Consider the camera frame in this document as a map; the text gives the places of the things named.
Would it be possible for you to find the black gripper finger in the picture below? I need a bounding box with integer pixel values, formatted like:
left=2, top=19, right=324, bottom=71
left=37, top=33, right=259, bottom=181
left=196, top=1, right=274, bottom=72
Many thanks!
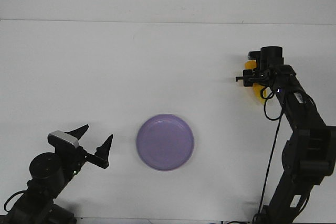
left=95, top=134, right=113, bottom=163
left=67, top=124, right=89, bottom=143

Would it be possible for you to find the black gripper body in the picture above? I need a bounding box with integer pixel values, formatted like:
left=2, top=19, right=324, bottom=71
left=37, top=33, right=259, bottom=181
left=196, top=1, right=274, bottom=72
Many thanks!
left=235, top=68, right=277, bottom=87
left=55, top=146, right=109, bottom=176

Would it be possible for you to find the yellow corn cob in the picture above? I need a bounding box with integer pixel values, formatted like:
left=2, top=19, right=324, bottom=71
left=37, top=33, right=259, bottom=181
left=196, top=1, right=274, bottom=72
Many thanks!
left=245, top=60, right=267, bottom=104

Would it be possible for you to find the purple round plate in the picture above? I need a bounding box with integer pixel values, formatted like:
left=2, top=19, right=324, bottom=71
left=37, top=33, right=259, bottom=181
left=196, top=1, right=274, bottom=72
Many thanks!
left=136, top=114, right=195, bottom=171

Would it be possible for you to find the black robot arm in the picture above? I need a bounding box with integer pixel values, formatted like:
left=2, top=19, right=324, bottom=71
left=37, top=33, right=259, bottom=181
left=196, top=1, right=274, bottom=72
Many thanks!
left=236, top=46, right=335, bottom=223
left=1, top=125, right=113, bottom=223

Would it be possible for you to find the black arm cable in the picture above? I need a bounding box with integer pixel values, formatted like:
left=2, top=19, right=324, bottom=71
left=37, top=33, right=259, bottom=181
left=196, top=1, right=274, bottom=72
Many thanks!
left=256, top=84, right=318, bottom=217

